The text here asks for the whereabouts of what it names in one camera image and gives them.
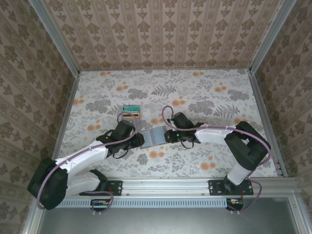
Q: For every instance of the grey metal sheet panel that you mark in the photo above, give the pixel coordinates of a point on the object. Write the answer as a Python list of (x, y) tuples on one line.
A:
[(165, 221)]

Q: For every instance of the aluminium corner post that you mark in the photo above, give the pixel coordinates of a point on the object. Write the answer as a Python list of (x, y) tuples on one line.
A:
[(57, 36), (270, 36)]

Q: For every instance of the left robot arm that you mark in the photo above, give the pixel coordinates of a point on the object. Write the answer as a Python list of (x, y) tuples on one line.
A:
[(53, 187)]

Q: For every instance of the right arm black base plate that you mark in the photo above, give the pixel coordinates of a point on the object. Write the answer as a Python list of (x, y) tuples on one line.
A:
[(215, 187)]

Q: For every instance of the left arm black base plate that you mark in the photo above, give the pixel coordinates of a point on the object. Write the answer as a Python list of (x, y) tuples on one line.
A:
[(115, 187)]

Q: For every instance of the clear acrylic card box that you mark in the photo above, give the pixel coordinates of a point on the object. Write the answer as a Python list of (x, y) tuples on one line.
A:
[(139, 124)]

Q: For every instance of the tan card with black stripe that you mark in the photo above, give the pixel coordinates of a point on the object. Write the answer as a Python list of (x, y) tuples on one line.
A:
[(131, 116)]

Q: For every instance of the grey card holder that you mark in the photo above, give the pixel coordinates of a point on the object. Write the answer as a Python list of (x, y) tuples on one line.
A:
[(153, 137)]

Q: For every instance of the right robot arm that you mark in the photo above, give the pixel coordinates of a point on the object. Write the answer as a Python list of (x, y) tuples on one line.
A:
[(251, 151)]

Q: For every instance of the aluminium side rail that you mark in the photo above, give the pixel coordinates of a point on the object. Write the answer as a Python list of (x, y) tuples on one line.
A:
[(70, 97), (259, 97)]

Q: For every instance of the aluminium frame rail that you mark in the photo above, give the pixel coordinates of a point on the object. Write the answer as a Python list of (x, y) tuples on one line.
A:
[(165, 186)]

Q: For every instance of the teal card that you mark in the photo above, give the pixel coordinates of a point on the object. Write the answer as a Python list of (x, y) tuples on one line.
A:
[(131, 108)]

